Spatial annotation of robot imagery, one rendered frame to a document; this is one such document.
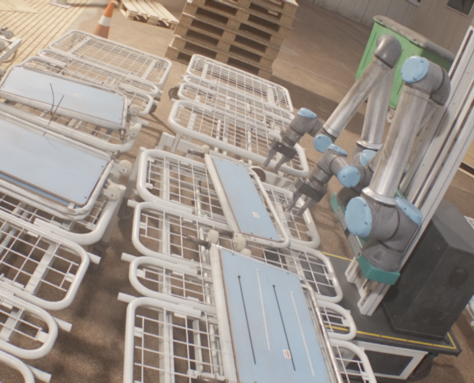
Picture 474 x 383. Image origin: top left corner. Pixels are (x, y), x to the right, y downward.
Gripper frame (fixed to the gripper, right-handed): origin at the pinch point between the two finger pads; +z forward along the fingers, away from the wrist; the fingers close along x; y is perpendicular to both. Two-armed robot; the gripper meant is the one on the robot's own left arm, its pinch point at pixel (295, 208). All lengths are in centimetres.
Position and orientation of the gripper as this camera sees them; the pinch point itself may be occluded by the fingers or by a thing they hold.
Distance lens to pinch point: 258.9
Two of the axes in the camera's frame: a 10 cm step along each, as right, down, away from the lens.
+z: -5.4, 7.8, 3.1
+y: -2.1, -4.8, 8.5
